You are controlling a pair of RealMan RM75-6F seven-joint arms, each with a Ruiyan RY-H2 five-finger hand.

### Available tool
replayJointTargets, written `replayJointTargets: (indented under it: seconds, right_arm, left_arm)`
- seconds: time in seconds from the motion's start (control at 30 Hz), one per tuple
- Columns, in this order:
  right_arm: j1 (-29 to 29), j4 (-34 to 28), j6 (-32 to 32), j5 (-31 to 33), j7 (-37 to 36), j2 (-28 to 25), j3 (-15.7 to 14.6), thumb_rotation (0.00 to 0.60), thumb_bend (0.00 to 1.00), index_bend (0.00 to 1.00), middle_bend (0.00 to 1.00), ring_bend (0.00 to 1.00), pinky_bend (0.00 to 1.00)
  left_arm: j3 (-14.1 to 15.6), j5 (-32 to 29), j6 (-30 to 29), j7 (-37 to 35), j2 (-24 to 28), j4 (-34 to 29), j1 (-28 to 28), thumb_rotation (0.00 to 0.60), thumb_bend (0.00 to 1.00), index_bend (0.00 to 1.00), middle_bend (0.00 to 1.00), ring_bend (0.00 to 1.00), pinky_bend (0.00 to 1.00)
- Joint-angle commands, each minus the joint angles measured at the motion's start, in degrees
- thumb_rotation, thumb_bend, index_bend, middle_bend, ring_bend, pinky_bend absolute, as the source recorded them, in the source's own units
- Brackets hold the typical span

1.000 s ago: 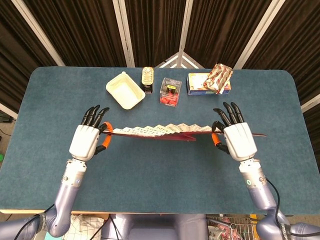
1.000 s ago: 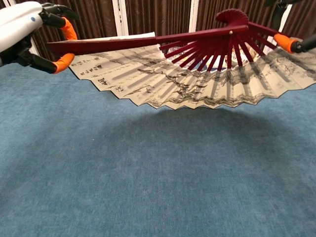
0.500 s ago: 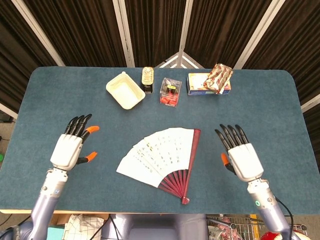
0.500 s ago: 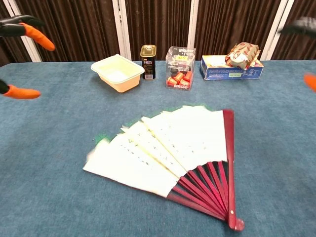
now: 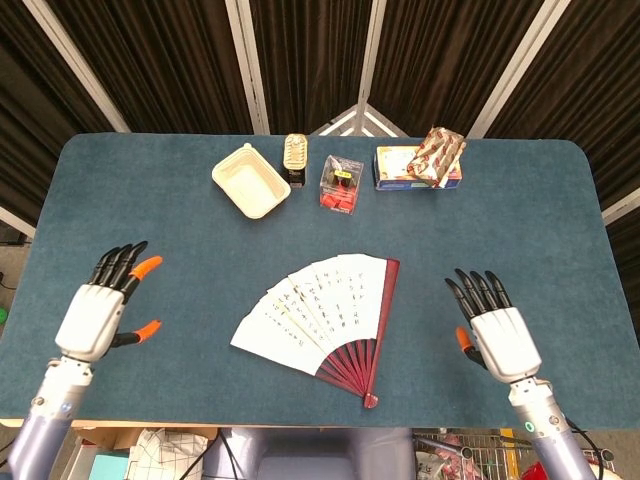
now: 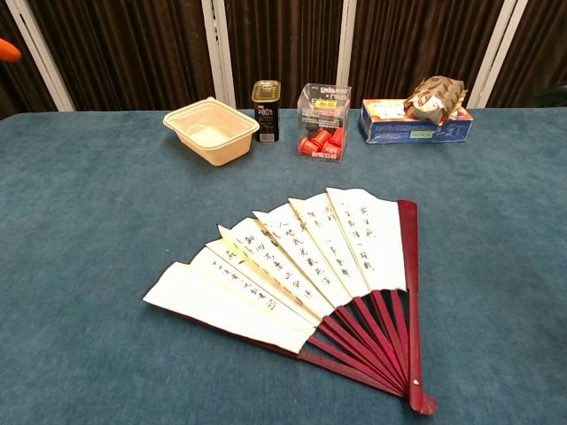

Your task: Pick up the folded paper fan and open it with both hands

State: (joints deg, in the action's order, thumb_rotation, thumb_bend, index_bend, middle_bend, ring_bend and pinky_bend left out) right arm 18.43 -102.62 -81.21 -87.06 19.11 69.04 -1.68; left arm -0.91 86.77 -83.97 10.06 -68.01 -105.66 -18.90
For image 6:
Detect blue felt table cover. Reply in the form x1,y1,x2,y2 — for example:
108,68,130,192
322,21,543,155
0,108,567,425

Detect white plastic food container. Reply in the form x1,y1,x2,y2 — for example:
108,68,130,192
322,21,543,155
162,96,260,168

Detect red and gold snack bag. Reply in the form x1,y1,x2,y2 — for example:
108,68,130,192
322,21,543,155
403,75,469,127

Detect clear box with red capsules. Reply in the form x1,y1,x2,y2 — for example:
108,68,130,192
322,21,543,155
296,82,353,164

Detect blue and white tissue box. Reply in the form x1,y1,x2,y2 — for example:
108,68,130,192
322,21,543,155
359,97,474,145

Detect dark brown curtain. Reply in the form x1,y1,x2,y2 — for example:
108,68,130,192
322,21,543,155
0,0,567,119

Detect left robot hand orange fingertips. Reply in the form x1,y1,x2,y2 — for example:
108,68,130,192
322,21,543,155
0,37,22,63

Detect black and gold tin can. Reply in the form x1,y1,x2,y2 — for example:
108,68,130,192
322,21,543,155
251,80,282,144

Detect right robot hand orange thumb tip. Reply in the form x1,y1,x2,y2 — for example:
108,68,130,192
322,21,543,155
531,83,567,110

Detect white metal frame post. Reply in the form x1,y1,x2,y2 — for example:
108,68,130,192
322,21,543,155
201,0,237,110
4,0,75,112
335,0,358,110
466,0,529,110

